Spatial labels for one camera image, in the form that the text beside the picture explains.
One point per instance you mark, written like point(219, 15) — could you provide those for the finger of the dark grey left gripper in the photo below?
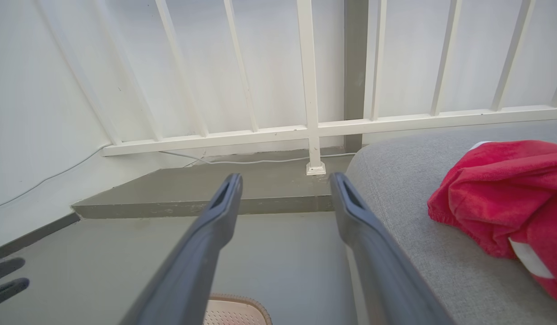
point(5, 290)
point(3, 267)

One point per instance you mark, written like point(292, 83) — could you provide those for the red cloth garment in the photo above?
point(499, 194)

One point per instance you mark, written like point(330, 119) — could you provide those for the grey cushioned furniture edge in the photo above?
point(440, 280)

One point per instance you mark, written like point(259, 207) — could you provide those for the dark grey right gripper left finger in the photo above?
point(192, 262)

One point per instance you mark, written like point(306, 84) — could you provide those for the white metal railing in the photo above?
point(310, 90)

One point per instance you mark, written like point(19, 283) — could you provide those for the cream plastic laundry basket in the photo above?
point(235, 313)

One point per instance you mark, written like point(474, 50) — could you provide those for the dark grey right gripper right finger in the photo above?
point(382, 262)

